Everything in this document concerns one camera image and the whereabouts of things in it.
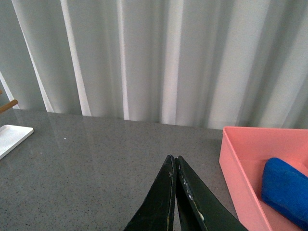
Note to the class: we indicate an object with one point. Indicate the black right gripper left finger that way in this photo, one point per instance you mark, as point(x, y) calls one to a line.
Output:
point(157, 210)

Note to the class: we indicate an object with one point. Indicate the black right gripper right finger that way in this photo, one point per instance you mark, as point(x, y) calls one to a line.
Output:
point(199, 209)

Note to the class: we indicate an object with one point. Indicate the blue microfiber cloth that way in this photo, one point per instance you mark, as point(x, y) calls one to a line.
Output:
point(285, 189)

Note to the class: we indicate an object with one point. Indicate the pink plastic bin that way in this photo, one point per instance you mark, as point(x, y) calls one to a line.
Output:
point(244, 152)

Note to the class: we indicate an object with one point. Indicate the white curtain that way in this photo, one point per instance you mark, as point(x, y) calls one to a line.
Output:
point(204, 63)

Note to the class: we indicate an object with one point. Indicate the white towel rack stand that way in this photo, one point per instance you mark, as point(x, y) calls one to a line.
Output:
point(11, 136)

